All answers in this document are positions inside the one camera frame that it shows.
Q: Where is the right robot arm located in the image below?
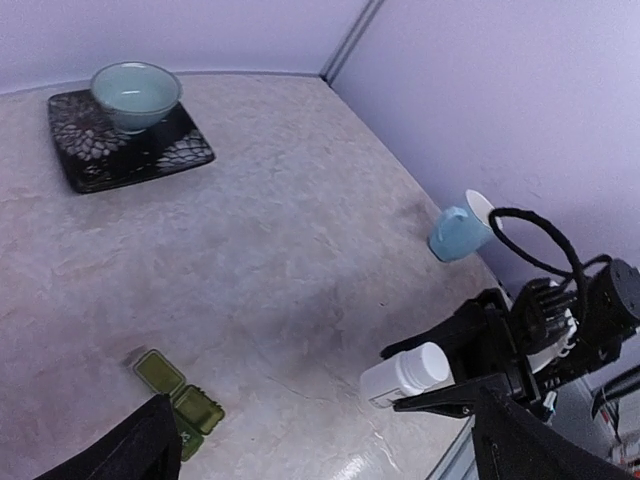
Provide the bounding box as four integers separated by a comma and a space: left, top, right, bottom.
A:
381, 256, 639, 418

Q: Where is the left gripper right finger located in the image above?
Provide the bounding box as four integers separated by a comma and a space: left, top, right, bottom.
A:
472, 388, 632, 480

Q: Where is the celadon green bowl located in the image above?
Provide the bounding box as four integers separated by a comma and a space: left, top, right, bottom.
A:
90, 61, 183, 135

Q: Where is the light blue mug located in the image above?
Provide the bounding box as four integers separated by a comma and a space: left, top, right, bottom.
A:
427, 189, 495, 263

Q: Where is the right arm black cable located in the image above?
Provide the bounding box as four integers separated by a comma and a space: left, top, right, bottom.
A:
487, 206, 614, 346

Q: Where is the front aluminium rail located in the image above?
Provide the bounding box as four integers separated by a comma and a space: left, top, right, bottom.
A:
427, 418, 478, 480

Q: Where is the cluttered background shelf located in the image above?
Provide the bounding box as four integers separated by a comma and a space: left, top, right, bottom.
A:
591, 366, 639, 477

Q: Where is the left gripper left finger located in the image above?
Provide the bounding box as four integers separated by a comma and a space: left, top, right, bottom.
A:
38, 394, 181, 480

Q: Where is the green three-compartment pill box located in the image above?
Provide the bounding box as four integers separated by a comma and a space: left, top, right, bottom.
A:
132, 349, 225, 462

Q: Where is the right aluminium frame post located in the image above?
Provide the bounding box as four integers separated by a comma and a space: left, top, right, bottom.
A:
319, 0, 385, 86

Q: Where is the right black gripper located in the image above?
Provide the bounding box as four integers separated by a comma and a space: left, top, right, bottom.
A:
380, 288, 541, 418

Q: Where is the black floral square plate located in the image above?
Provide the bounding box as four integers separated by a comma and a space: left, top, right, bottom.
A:
47, 90, 216, 194

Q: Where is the white pill bottle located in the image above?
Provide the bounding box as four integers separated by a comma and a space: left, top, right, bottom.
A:
360, 342, 451, 409

